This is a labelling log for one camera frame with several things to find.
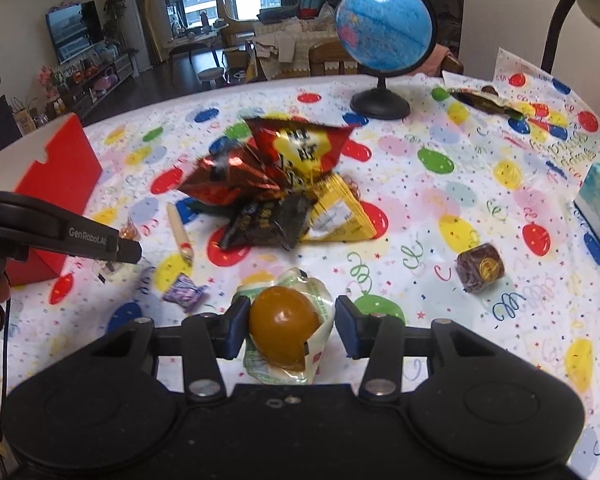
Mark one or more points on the small round stool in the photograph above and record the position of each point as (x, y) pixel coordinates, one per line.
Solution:
(211, 76)

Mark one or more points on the flat screen television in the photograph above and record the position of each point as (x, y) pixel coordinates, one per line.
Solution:
(74, 30)

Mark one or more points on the dark wooden television cabinet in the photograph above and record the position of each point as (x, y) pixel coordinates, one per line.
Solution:
(100, 77)

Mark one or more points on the orange wrapped candy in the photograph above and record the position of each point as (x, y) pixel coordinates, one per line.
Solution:
(129, 231)

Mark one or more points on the pink flower bouquet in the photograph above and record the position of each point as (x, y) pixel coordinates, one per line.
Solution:
(46, 77)

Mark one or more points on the red paper box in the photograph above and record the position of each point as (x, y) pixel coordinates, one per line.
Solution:
(60, 170)

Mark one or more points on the purple wrapped candy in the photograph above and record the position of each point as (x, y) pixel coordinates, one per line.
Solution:
(185, 292)

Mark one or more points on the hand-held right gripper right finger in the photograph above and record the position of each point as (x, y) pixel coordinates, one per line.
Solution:
(349, 330)

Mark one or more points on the dark red foil snack packet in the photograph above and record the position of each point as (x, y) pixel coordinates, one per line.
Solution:
(225, 177)

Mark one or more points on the brown round wrapped snack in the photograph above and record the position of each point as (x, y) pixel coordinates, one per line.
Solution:
(480, 267)

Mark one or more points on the tall green houseplant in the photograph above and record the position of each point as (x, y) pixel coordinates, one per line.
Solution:
(114, 12)

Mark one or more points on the cream wrapped stick snack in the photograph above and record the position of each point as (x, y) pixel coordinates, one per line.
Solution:
(180, 232)

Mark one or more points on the sofa with cream cover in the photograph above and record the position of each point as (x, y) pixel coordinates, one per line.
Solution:
(285, 40)

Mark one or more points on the balloon print tablecloth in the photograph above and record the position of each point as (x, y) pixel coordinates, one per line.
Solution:
(410, 210)

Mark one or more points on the red and yellow snack packet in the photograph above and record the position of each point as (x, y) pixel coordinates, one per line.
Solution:
(300, 152)

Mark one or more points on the black snack packet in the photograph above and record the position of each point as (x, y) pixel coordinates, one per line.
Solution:
(265, 222)

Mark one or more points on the braised egg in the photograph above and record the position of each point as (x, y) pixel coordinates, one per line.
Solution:
(282, 327)

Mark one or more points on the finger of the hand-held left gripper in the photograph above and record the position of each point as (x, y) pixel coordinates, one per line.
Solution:
(125, 252)

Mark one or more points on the brown and yellow snack packet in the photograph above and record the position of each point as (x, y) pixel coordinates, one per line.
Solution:
(485, 101)

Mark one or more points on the white standing air conditioner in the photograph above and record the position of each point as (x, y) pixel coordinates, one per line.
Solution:
(132, 20)

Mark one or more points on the blue globe on black stand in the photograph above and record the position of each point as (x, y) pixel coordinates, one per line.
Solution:
(385, 25)

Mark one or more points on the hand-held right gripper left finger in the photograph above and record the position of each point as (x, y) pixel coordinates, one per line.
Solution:
(237, 327)

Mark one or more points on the brown paper bag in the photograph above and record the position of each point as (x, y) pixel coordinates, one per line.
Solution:
(24, 119)

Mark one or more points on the wooden chair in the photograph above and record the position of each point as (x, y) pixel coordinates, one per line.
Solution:
(330, 57)

